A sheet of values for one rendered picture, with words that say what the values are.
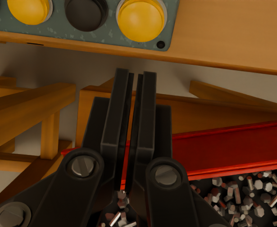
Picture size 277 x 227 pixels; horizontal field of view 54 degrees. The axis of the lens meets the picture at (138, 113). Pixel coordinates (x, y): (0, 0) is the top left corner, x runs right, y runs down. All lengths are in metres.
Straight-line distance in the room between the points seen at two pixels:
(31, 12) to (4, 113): 0.39
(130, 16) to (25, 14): 0.06
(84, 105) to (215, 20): 0.17
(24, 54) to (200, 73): 0.71
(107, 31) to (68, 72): 0.96
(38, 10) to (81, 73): 0.95
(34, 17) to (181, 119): 0.20
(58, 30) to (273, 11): 0.16
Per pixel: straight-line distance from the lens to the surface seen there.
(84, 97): 0.32
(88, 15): 0.18
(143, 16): 0.17
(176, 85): 1.13
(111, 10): 0.19
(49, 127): 0.94
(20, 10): 0.19
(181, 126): 0.32
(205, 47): 0.22
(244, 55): 0.22
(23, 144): 1.26
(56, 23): 0.20
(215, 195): 0.27
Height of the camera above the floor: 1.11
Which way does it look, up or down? 80 degrees down
